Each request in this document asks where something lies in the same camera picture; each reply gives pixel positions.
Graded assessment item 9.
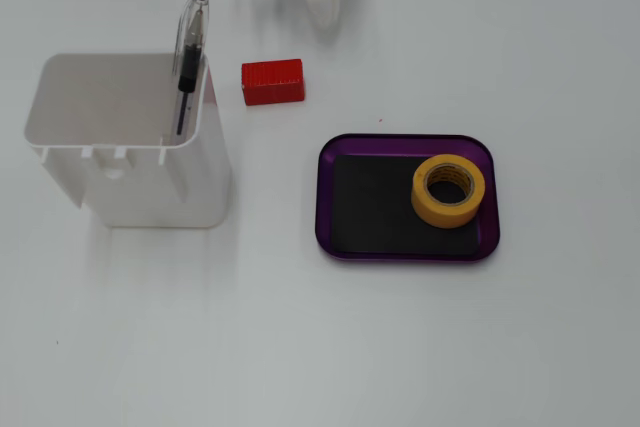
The yellow masking tape roll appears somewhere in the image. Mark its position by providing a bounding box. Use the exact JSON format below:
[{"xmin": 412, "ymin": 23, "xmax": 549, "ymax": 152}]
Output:
[{"xmin": 410, "ymin": 153, "xmax": 487, "ymax": 230}]

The black mat in tray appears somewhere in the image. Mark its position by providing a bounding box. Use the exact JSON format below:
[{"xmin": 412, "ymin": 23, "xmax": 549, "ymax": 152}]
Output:
[{"xmin": 332, "ymin": 154, "xmax": 481, "ymax": 256}]

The purple metal tray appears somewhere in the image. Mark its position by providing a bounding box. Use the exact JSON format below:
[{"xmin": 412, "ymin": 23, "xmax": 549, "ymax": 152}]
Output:
[{"xmin": 314, "ymin": 133, "xmax": 501, "ymax": 265}]

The red ribbed rectangular block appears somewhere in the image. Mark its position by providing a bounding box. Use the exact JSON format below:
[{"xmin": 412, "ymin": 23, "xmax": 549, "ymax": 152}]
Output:
[{"xmin": 241, "ymin": 58, "xmax": 306, "ymax": 107}]

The white plastic pen holder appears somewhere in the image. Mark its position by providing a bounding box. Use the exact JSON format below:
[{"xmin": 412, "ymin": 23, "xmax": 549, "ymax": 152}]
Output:
[{"xmin": 23, "ymin": 51, "xmax": 232, "ymax": 229}]

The clear black ballpoint pen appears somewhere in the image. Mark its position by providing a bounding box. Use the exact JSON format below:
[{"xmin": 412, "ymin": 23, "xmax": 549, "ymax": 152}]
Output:
[{"xmin": 171, "ymin": 0, "xmax": 211, "ymax": 137}]

